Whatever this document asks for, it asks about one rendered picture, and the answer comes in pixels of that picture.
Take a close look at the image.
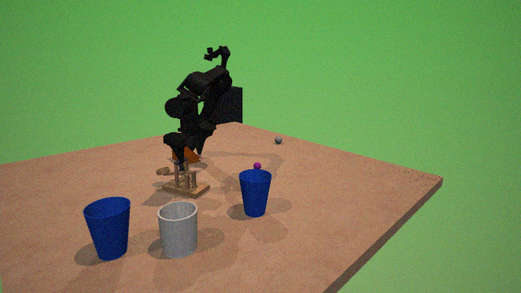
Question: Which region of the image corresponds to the blue cup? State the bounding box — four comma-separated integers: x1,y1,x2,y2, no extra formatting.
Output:
83,197,131,261
239,169,272,217

